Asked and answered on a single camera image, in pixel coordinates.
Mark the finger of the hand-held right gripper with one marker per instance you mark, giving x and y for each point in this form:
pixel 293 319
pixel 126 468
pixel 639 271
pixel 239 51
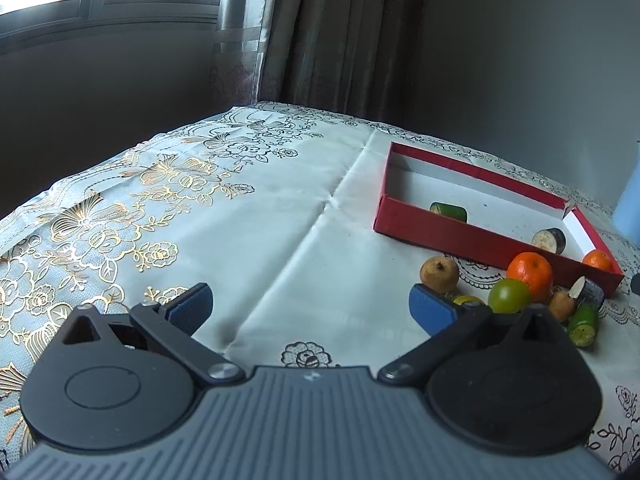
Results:
pixel 636 284

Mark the light blue kettle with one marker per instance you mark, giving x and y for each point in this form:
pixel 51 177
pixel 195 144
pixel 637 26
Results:
pixel 631 200

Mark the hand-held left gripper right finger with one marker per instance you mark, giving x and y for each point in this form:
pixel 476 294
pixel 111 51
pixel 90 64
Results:
pixel 430 310

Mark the yellow fruit piece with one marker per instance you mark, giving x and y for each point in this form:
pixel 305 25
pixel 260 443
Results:
pixel 467 300

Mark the small orange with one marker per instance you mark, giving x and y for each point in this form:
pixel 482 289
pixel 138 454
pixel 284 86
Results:
pixel 597 261

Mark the purple eggplant piece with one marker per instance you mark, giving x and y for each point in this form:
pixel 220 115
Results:
pixel 552 242
pixel 592 292

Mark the grey patterned curtain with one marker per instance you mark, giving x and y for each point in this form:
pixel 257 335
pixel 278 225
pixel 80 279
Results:
pixel 340 35

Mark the small brown pear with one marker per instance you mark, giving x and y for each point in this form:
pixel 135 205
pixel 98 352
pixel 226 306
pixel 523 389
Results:
pixel 561 306

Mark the green tomato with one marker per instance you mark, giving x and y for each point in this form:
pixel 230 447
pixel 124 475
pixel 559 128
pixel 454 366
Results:
pixel 509 296

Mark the floral white tablecloth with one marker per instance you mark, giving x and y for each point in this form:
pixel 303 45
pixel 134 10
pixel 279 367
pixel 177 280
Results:
pixel 300 220

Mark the red cardboard box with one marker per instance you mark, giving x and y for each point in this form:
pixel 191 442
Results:
pixel 425 225

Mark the large orange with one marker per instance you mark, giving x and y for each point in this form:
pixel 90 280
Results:
pixel 531 271

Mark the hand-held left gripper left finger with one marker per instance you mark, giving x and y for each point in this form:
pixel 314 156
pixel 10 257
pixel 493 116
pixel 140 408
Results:
pixel 192 306

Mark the green cucumber piece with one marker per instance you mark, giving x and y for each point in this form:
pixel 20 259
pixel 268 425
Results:
pixel 452 211
pixel 582 325

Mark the large brown pear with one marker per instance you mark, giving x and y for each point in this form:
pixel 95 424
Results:
pixel 439 274

